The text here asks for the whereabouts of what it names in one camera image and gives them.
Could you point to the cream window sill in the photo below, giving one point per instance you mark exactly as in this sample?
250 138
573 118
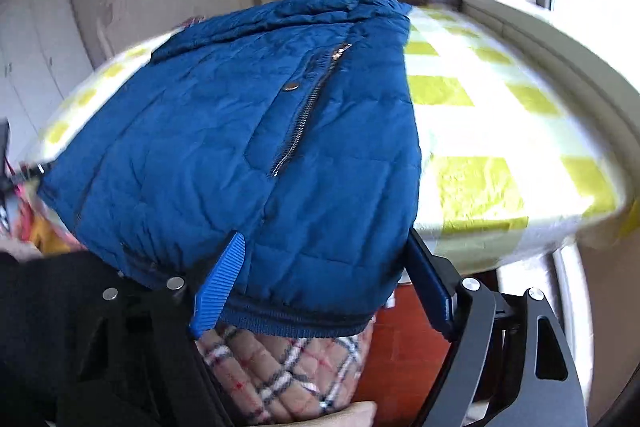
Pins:
550 42

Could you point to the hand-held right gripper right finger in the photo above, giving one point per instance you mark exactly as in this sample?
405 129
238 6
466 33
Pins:
432 292

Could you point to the beige plaid quilted clothing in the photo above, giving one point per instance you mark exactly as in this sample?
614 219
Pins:
280 367

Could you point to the white wardrobe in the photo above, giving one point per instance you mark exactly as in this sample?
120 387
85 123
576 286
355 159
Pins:
40 57

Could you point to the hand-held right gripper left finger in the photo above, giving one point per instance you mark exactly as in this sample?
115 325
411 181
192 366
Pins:
220 279

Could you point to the person's right hand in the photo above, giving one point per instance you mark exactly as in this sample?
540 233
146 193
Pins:
345 417

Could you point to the patterned pillow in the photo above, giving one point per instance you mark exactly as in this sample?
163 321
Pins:
190 22

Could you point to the pink orange bed sheet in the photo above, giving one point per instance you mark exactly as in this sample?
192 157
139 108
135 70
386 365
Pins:
45 232

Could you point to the blue quilted jacket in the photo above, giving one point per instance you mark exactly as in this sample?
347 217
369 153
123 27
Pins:
200 147

